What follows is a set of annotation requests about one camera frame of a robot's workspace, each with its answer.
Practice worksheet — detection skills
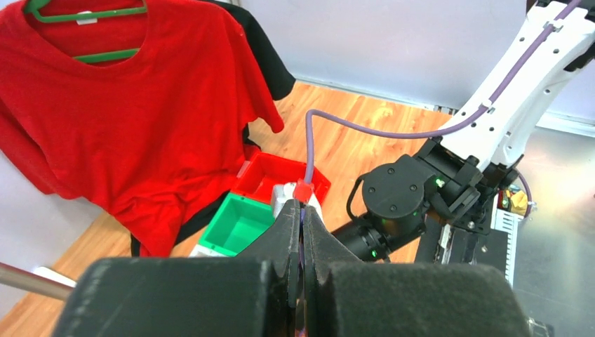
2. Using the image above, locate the green clothes hanger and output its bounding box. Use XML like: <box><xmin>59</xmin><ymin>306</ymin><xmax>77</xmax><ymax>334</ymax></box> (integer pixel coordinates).
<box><xmin>22</xmin><ymin>1</ymin><xmax>148</xmax><ymax>65</ymax></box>

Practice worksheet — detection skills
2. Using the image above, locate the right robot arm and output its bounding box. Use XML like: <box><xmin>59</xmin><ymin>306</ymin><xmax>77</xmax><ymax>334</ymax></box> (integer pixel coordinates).
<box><xmin>334</xmin><ymin>1</ymin><xmax>594</xmax><ymax>262</ymax></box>

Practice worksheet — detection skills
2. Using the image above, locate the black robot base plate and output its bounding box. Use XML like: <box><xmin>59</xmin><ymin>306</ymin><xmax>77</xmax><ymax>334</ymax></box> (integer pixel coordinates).
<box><xmin>414</xmin><ymin>195</ymin><xmax>517</xmax><ymax>287</ymax></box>

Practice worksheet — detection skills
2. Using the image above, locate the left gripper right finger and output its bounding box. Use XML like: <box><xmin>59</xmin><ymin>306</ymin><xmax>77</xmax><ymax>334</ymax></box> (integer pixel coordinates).
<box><xmin>302</xmin><ymin>206</ymin><xmax>362</xmax><ymax>312</ymax></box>

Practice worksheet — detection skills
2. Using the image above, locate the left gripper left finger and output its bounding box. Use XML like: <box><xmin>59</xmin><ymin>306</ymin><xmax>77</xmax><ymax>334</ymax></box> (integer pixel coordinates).
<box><xmin>237</xmin><ymin>199</ymin><xmax>302</xmax><ymax>308</ymax></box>

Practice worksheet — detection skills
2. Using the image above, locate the black t-shirt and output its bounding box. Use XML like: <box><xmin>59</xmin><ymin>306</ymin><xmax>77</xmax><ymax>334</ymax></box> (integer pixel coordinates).
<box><xmin>130</xmin><ymin>0</ymin><xmax>297</xmax><ymax>258</ymax></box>

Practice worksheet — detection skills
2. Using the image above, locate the white plastic bin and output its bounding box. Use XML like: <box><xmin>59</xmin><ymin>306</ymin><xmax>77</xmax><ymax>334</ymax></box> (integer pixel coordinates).
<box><xmin>189</xmin><ymin>244</ymin><xmax>226</xmax><ymax>258</ymax></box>

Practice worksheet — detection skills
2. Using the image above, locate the red t-shirt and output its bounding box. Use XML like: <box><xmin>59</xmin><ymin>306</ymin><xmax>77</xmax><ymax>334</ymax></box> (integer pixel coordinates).
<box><xmin>1</xmin><ymin>1</ymin><xmax>284</xmax><ymax>257</ymax></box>

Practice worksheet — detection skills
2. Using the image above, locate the green plastic bin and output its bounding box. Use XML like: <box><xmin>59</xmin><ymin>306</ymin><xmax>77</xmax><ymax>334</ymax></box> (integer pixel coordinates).
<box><xmin>198</xmin><ymin>193</ymin><xmax>274</xmax><ymax>256</ymax></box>

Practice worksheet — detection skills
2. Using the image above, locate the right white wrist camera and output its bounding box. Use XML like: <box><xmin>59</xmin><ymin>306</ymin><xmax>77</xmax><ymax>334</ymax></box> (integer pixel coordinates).
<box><xmin>271</xmin><ymin>180</ymin><xmax>324</xmax><ymax>223</ymax></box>

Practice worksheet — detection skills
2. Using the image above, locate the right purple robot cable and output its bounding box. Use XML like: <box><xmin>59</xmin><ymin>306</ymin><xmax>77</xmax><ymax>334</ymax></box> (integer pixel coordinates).
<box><xmin>304</xmin><ymin>0</ymin><xmax>582</xmax><ymax>185</ymax></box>

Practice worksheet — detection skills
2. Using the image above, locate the red plastic bin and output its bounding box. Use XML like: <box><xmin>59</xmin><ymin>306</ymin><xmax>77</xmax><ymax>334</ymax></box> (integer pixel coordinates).
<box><xmin>231</xmin><ymin>152</ymin><xmax>307</xmax><ymax>204</ymax></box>

